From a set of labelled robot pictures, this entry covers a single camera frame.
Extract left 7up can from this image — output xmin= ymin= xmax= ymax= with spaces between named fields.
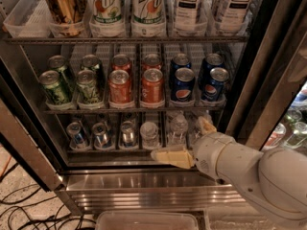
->
xmin=89 ymin=0 xmax=123 ymax=24

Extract empty clear shelf tray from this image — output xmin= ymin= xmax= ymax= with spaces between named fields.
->
xmin=4 ymin=0 xmax=51 ymax=38

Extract right 7up can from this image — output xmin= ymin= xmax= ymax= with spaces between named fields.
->
xmin=132 ymin=0 xmax=162 ymax=24

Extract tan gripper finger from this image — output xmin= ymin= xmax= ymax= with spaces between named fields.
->
xmin=151 ymin=147 xmax=195 ymax=169
xmin=196 ymin=116 xmax=217 ymax=135

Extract front left pepsi can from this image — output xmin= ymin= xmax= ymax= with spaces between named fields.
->
xmin=171 ymin=67 xmax=196 ymax=102

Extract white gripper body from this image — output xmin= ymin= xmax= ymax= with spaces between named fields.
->
xmin=193 ymin=132 xmax=236 ymax=179

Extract rear right green can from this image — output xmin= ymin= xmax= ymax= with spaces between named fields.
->
xmin=80 ymin=55 xmax=105 ymax=87

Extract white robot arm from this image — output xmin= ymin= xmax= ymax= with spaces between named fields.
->
xmin=151 ymin=132 xmax=307 ymax=229

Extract right tea bottle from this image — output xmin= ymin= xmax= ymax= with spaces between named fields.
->
xmin=211 ymin=0 xmax=251 ymax=35

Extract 7up can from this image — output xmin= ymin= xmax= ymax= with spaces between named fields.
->
xmin=132 ymin=0 xmax=162 ymax=24
xmin=89 ymin=0 xmax=123 ymax=24

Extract rear left pepsi can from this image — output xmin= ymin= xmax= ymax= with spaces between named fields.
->
xmin=169 ymin=53 xmax=192 ymax=88

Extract right clear plastic bin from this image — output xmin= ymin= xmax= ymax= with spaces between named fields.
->
xmin=204 ymin=205 xmax=277 ymax=230

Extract clear plastic bin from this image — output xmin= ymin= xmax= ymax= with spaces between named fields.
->
xmin=95 ymin=211 xmax=199 ymax=230
xmin=204 ymin=205 xmax=277 ymax=230

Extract rear right pepsi can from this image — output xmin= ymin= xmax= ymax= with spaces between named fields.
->
xmin=198 ymin=53 xmax=224 ymax=88

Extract left tea bottle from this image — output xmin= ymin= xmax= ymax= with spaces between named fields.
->
xmin=174 ymin=0 xmax=203 ymax=31

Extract left blue silver can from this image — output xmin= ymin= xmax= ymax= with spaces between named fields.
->
xmin=66 ymin=122 xmax=89 ymax=149

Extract tall gold can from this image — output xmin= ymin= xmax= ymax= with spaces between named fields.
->
xmin=46 ymin=0 xmax=87 ymax=36

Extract front right green can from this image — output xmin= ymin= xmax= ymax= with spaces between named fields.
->
xmin=77 ymin=70 xmax=102 ymax=104

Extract pepsi can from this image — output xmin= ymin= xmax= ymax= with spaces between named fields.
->
xmin=169 ymin=53 xmax=192 ymax=88
xmin=198 ymin=53 xmax=224 ymax=88
xmin=201 ymin=67 xmax=229 ymax=102
xmin=171 ymin=67 xmax=196 ymax=102

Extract steel fridge frame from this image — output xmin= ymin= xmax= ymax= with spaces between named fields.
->
xmin=0 ymin=0 xmax=307 ymax=216

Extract middle water bottle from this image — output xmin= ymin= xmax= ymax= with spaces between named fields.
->
xmin=169 ymin=114 xmax=188 ymax=144

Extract front left green can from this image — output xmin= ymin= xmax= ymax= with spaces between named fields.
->
xmin=38 ymin=70 xmax=71 ymax=105

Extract glass fridge door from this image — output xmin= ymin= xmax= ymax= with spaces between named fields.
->
xmin=219 ymin=0 xmax=307 ymax=150

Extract green can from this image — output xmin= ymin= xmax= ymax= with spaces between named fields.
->
xmin=38 ymin=70 xmax=71 ymax=105
xmin=47 ymin=55 xmax=75 ymax=91
xmin=77 ymin=70 xmax=102 ymax=104
xmin=80 ymin=55 xmax=105 ymax=87

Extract blue silver can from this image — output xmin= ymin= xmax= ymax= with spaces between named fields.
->
xmin=66 ymin=122 xmax=89 ymax=149
xmin=92 ymin=123 xmax=111 ymax=149

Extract red coke can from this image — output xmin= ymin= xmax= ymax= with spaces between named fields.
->
xmin=142 ymin=54 xmax=162 ymax=71
xmin=142 ymin=68 xmax=163 ymax=104
xmin=111 ymin=54 xmax=132 ymax=74
xmin=108 ymin=70 xmax=131 ymax=104

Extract tea bottle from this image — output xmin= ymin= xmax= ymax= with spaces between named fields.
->
xmin=211 ymin=0 xmax=251 ymax=35
xmin=174 ymin=0 xmax=203 ymax=31

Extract rear left green can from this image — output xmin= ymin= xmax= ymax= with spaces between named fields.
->
xmin=47 ymin=55 xmax=75 ymax=91

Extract left water bottle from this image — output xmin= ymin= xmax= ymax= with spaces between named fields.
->
xmin=140 ymin=122 xmax=159 ymax=150

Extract front right pepsi can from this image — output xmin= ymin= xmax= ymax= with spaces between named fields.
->
xmin=201 ymin=67 xmax=229 ymax=102

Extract left clear plastic bin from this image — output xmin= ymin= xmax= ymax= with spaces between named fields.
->
xmin=95 ymin=211 xmax=199 ymax=230

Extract orange floor cable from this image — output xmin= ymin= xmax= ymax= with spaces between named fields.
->
xmin=0 ymin=154 xmax=13 ymax=178

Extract black floor cables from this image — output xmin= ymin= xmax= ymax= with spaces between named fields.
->
xmin=0 ymin=162 xmax=97 ymax=230

